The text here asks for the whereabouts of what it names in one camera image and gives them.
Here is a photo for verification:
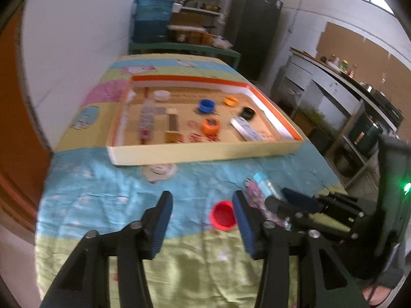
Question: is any brown wooden door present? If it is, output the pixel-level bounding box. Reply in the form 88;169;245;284
0;16;52;241

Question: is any clear plastic bottle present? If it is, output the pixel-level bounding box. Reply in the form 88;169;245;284
137;100;157;144

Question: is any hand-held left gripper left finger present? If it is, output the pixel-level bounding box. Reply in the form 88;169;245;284
40;191;174;308

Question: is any black stove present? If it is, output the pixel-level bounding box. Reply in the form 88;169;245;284
369;86;404;126

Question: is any blue water jug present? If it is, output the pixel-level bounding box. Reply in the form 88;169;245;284
133;0;174;44

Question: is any small brown box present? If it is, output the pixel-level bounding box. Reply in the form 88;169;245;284
164;108;180;143

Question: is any row of amber jars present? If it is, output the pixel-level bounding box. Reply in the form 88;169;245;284
169;29;214;45

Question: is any cardboard wall panel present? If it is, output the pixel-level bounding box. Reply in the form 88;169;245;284
316;22;411;116

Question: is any white counter cabinet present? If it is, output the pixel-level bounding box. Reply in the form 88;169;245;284
273;47;405;183

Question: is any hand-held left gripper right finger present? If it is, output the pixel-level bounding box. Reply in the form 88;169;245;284
232;191;370;308

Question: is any white rectangular box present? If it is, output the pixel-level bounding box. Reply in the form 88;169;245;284
230;117;264;142

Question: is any blue bottle cap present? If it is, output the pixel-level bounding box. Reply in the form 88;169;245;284
197;99;216;114

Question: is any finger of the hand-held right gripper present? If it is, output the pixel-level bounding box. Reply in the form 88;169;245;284
281;188;375;223
265;196;359;241

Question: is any dark green storage bin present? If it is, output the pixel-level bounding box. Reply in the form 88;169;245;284
348;115;382;155

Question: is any dark refrigerator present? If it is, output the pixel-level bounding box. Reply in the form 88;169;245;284
224;0;283;81

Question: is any red bottle cap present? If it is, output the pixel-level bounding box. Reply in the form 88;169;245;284
210;200;237;230

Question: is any shallow cardboard tray box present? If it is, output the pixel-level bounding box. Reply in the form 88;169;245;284
106;74;304;166

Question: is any orange lid with dark label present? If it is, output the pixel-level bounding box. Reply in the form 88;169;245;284
201;118;221;135

